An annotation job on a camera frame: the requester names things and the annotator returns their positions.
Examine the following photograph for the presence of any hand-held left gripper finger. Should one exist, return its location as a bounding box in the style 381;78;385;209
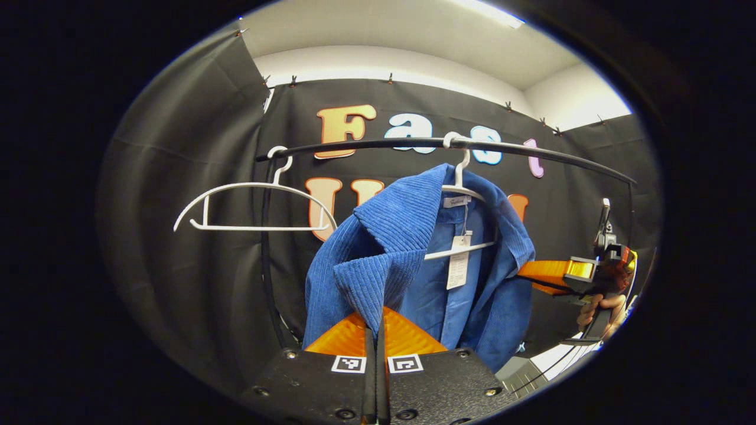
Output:
239;311;377;425
376;306;520;425

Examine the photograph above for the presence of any blue corduroy jacket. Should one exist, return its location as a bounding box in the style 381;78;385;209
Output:
302;164;537;374

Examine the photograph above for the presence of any white clothes hanger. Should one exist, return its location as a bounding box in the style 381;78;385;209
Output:
173;146;338;233
423;132;498;261

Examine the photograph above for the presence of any black clothes rack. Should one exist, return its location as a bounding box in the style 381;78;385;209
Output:
255;137;638;349

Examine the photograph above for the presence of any white paper garment tag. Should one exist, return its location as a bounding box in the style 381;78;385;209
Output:
446;231;473;290

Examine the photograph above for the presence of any black backdrop cloth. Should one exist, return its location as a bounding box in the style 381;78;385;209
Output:
97;30;662;402

